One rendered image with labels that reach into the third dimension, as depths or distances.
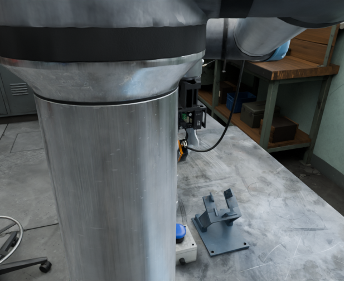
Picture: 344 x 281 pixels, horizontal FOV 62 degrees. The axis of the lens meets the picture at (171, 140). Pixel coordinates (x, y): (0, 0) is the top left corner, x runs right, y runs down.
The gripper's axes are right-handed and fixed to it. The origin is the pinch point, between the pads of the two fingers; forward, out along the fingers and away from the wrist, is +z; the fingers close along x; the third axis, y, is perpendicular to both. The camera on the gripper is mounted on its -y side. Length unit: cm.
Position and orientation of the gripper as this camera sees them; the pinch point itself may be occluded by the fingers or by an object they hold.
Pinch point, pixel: (180, 148)
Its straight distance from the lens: 76.2
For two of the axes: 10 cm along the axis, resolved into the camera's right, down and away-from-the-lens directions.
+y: 3.0, 4.4, -8.5
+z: 0.0, 8.9, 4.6
